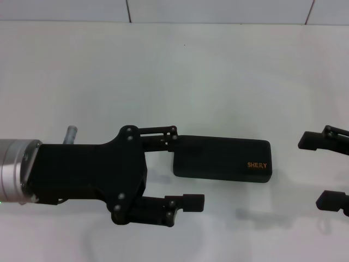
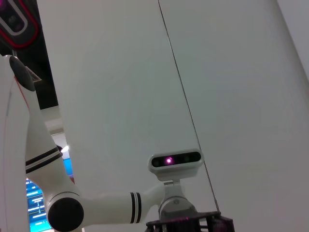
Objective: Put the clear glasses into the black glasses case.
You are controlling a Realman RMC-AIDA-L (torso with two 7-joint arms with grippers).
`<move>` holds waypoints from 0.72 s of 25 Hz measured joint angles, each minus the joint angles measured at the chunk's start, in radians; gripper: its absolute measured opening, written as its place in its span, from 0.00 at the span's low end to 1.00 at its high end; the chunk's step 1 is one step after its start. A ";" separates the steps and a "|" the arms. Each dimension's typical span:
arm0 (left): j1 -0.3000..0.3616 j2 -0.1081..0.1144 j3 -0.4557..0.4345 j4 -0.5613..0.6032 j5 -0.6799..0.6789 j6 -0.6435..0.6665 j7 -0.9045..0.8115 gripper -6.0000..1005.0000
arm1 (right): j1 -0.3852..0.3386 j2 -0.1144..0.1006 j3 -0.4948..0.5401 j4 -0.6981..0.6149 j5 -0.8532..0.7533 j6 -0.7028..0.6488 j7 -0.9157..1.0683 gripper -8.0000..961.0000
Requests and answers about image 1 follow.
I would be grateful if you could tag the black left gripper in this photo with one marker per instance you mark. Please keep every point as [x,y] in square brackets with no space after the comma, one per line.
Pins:
[87,172]

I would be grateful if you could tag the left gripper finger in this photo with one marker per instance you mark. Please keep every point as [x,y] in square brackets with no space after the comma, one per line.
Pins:
[193,203]

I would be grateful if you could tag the black glasses case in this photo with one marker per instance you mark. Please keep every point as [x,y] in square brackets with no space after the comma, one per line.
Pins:
[223,161]

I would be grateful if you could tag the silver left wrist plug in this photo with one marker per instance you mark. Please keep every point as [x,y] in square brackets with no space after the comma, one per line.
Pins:
[70,135]

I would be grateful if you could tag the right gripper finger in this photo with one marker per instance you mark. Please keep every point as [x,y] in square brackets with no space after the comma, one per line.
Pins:
[310,140]
[331,202]

